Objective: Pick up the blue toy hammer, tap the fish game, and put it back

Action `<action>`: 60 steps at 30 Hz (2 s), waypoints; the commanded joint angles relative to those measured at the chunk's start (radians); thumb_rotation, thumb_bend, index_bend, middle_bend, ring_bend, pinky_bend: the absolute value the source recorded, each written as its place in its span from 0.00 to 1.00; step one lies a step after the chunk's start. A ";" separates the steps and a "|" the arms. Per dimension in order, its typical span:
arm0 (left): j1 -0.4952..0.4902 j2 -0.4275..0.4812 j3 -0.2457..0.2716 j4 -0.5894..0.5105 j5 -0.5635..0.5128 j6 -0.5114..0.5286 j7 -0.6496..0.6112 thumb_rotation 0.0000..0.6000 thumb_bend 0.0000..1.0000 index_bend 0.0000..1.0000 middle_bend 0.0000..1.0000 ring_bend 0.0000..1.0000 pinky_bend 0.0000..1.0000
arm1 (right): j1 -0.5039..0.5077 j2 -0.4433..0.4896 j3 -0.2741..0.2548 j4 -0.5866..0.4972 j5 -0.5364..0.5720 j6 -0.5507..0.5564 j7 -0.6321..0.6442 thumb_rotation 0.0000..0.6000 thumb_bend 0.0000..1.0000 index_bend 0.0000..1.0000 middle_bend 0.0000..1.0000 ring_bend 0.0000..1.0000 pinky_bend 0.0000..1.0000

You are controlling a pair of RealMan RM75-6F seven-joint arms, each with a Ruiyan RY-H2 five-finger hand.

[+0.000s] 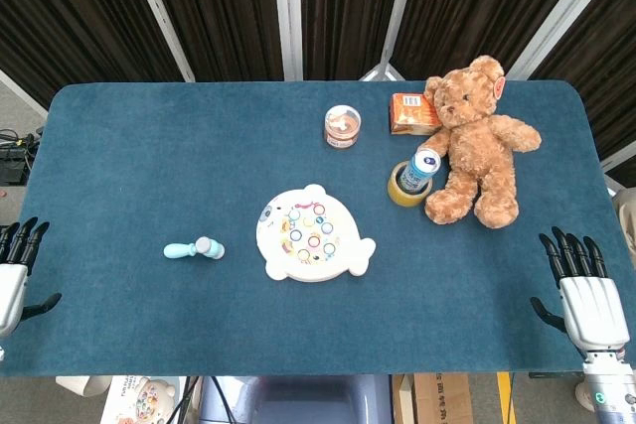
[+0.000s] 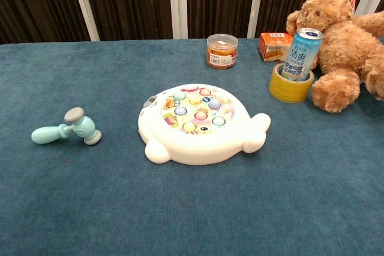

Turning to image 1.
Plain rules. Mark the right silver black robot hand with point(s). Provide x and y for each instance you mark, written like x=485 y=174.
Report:
x=593 y=310

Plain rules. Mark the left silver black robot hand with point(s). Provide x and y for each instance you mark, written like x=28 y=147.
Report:
x=12 y=290

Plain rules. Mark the mint green toy hammer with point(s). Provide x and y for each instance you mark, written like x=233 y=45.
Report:
x=211 y=247

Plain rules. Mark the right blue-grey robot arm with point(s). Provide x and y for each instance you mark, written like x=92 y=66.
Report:
x=608 y=389

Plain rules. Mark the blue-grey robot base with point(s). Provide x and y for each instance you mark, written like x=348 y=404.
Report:
x=298 y=399

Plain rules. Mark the white whack-a-mole toy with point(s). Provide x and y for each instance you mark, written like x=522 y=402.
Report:
x=278 y=260

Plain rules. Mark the cream plastic object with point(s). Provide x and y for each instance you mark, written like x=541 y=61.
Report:
x=82 y=384

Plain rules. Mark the black electronics box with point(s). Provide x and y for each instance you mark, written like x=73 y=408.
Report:
x=12 y=166

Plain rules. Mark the printed toy packaging box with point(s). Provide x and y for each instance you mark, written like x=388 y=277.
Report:
x=144 y=401

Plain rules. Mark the brown cardboard box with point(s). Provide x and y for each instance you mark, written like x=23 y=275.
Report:
x=442 y=399

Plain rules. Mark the blue velvet table cloth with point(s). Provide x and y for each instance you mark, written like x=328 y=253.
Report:
x=149 y=171

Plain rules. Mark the brown teddy bear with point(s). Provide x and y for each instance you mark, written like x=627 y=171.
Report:
x=477 y=151

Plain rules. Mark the light blue drink can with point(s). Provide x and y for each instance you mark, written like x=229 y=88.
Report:
x=422 y=166

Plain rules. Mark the yellow tape roll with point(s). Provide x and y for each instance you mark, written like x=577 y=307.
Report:
x=400 y=195

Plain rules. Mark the dark brown curtain panel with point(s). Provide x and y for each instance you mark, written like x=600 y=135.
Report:
x=472 y=2
x=64 y=7
x=343 y=7
x=611 y=46
x=223 y=7

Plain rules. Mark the orange snack box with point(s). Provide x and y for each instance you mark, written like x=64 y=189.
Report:
x=410 y=116

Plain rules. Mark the clear round snack jar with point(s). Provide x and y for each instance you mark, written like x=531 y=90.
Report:
x=343 y=126

